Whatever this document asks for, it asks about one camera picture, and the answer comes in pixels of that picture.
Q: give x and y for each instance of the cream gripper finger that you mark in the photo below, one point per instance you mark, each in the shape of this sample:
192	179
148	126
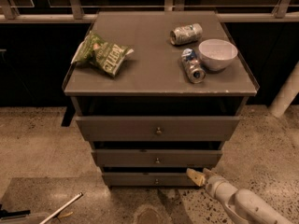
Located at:
197	177
208	173

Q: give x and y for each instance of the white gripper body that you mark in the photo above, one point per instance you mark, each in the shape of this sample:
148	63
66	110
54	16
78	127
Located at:
214	183

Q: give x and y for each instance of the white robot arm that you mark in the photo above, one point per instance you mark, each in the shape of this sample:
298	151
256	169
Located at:
241	205

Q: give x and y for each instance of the grey bottom drawer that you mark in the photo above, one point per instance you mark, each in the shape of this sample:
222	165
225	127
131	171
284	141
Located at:
147	179

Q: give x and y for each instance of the grey wooden drawer cabinet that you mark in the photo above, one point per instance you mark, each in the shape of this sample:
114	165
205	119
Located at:
152	82

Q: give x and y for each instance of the grey top drawer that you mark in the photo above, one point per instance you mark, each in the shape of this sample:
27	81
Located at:
161	128

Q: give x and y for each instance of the crushed blue silver can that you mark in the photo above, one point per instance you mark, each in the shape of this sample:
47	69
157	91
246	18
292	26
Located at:
192	66

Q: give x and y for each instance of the white pillar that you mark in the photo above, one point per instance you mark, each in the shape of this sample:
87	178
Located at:
287	93

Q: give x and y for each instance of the white rod on floor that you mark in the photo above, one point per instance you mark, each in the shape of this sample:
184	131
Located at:
60	209

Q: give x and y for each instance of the white bowl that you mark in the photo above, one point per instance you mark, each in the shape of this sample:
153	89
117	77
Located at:
217	54

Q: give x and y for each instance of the crushed silver green can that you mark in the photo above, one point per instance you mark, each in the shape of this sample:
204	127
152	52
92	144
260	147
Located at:
186	34

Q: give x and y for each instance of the green Kettle chip bag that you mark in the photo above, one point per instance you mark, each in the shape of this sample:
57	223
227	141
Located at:
101	54

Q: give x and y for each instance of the black tool on floor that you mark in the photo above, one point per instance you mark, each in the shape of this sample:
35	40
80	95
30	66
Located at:
5	214

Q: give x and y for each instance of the metal window railing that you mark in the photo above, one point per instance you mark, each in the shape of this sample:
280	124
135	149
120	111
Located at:
56	11

